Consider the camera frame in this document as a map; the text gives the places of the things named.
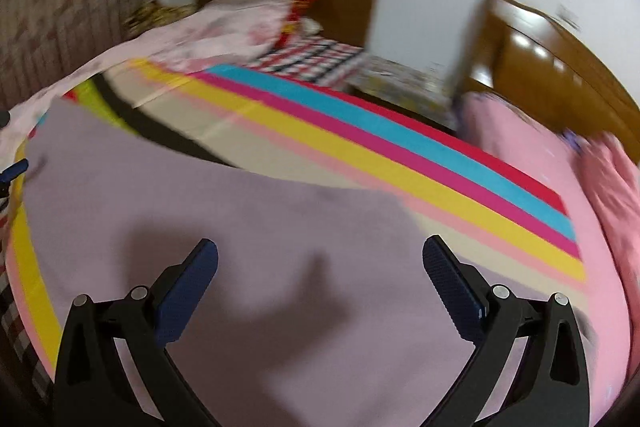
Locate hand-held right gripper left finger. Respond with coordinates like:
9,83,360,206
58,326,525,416
52,238,220,427

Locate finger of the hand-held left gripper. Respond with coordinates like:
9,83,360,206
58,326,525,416
0,158,30,198

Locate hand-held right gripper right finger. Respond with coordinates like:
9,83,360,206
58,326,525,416
422,235,591,427

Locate lilac pants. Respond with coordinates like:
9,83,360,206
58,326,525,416
22,99,596,427

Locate multicoloured striped blanket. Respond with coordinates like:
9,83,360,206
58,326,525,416
5,57,587,373

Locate pink bed sheet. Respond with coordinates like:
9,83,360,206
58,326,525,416
460,92,636,427

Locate purple cloth item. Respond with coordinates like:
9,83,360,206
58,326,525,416
561,129,585,154

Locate brown floral blanket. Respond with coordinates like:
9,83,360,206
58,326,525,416
124,2,201,35

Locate patterned nightstand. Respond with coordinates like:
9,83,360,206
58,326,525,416
344,54,462,128

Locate pale pink floral quilt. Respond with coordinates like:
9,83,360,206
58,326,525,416
0,0,293,162

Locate glossy wooden headboard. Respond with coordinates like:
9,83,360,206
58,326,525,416
457,0,640,152

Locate checkered bed sheet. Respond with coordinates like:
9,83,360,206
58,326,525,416
247,33,367,84

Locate pink patterned folded quilt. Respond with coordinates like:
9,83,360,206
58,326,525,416
212,0,296,25

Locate dark plain wooden headboard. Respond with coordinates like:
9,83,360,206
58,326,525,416
194,0,384,54

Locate white wall socket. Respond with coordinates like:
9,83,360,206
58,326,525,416
556,6,582,32

